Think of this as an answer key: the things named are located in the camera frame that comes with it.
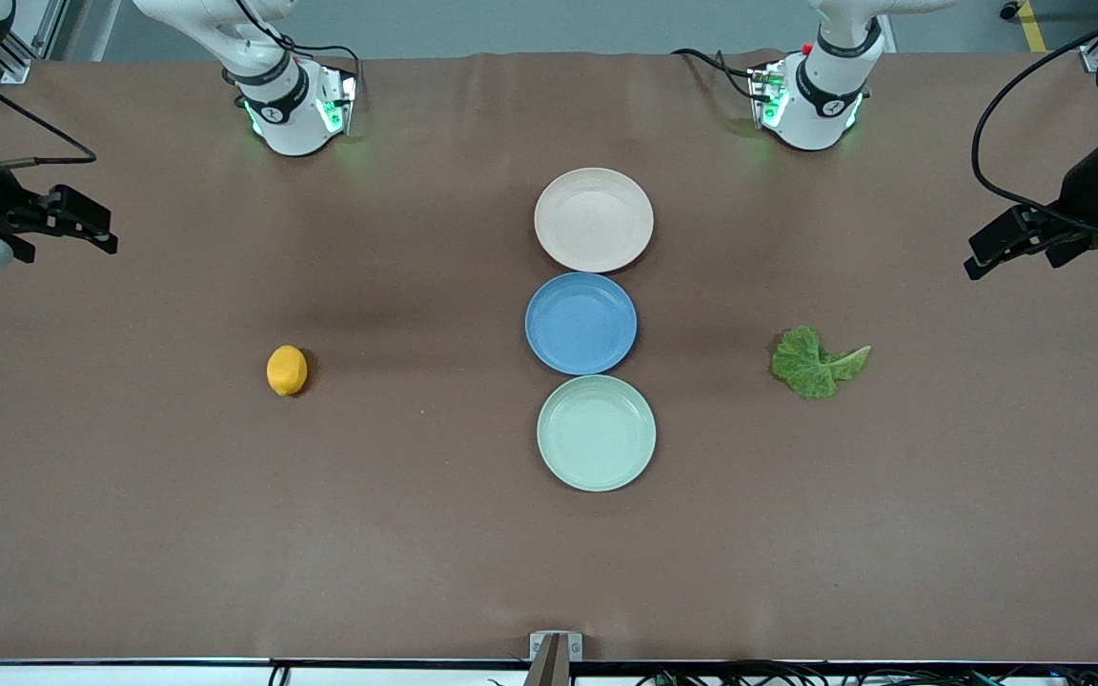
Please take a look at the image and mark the yellow lemon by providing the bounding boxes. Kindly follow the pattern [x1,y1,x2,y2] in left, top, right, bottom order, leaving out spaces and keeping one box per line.
[266,345,309,397]

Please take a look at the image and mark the green lettuce leaf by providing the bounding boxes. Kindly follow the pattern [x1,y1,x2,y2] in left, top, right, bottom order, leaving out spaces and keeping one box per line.
[770,325,873,401]

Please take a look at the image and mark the large table cover sheet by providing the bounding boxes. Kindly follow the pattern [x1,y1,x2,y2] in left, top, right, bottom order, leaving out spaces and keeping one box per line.
[0,48,1098,664]

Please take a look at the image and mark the beige round plate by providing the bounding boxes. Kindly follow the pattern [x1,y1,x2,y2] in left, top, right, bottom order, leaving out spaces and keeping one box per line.
[534,168,655,274]

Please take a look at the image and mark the blue round plate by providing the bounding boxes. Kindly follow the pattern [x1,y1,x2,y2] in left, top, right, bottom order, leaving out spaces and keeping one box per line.
[524,272,639,377]

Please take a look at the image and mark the pale green round plate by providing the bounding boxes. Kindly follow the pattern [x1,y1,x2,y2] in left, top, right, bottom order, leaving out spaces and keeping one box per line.
[536,375,657,494]

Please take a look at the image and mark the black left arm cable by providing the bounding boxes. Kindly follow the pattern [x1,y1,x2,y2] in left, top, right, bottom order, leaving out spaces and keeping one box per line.
[971,8,1098,234]

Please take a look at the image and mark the black right base cable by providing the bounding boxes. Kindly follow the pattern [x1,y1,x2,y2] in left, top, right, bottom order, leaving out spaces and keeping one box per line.
[233,0,365,96]

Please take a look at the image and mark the black base cable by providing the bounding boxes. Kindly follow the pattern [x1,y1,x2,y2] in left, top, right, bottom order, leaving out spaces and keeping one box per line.
[670,48,771,102]
[233,0,365,96]

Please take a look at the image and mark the black left base cable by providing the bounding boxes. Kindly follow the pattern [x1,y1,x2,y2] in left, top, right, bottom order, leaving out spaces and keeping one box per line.
[670,48,771,102]

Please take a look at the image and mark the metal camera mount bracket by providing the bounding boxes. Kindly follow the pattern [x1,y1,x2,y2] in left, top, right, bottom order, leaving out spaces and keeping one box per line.
[522,631,584,686]

